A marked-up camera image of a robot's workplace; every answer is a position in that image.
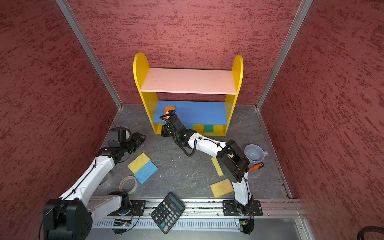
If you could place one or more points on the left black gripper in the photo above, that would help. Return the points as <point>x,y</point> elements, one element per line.
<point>138,136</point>

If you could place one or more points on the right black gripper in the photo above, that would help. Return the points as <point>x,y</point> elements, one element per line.
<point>165,128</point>

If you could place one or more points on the yellow sponge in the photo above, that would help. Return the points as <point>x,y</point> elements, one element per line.
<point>221,188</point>
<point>138,163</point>
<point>217,167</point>

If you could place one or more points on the orange sponge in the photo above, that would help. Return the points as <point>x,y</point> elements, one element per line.
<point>168,109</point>

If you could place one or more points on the blue sponge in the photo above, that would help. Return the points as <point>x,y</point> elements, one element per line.
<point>145,172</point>

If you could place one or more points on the bright green sponge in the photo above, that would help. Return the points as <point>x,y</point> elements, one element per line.
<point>208,129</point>

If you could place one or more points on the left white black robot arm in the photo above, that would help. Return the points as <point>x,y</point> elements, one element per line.
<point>72,215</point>

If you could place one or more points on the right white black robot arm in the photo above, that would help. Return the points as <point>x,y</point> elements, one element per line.
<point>231,158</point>

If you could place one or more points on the yellow shelf pink blue boards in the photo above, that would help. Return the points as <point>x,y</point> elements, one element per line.
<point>152,81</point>

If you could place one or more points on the clear tape roll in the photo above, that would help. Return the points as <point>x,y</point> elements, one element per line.
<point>129,184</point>

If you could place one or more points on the grey tape roll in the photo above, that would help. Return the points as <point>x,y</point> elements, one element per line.
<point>107,180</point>

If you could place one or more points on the black calculator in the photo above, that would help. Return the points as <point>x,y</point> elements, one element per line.
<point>167,213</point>

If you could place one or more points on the grey plastic cup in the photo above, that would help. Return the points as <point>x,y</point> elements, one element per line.
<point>255,154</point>

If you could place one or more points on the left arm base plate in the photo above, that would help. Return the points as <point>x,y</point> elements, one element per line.
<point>138,207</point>

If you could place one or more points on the aluminium front rail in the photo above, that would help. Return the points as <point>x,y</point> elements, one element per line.
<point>208,215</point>

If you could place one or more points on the left circuit board with wires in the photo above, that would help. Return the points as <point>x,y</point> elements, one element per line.
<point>121,226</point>

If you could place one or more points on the circuit board with wires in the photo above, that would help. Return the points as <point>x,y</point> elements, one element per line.
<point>121,226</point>
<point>246,226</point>

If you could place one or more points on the orange handled screwdriver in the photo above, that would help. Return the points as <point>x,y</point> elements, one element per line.
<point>256,167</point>

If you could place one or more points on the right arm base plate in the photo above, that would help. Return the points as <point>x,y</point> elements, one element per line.
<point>233,208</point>

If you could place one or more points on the right circuit board with wires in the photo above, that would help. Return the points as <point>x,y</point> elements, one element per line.
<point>246,226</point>

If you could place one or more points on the left aluminium corner post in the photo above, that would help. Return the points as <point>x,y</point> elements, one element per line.
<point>79,33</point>

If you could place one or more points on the aluminium corner post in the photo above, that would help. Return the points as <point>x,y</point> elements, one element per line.
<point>290,37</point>
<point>79,33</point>

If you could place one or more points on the right aluminium corner post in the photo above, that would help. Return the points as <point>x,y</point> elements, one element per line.
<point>290,37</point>

